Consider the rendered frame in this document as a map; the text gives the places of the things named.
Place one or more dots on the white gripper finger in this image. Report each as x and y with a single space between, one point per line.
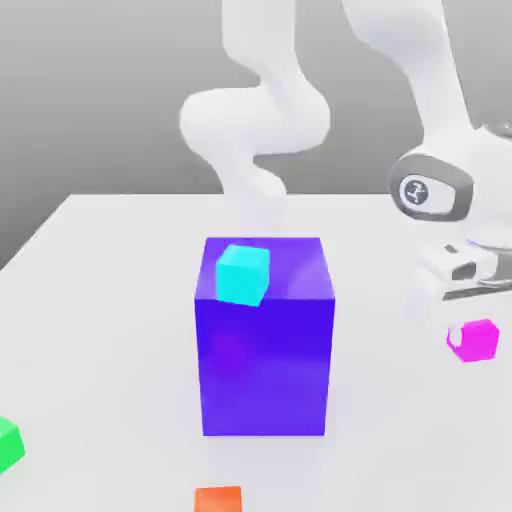
454 335

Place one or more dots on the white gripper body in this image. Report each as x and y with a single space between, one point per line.
430 298

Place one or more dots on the small magenta cube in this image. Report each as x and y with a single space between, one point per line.
480 340

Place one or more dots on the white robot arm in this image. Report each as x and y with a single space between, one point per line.
256 120

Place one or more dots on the small cyan cube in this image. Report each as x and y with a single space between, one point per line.
242 276

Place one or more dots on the small orange cube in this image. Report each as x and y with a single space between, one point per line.
218 500

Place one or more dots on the small green cube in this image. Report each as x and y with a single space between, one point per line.
10 444

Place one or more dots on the large purple box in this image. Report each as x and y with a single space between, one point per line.
264 368

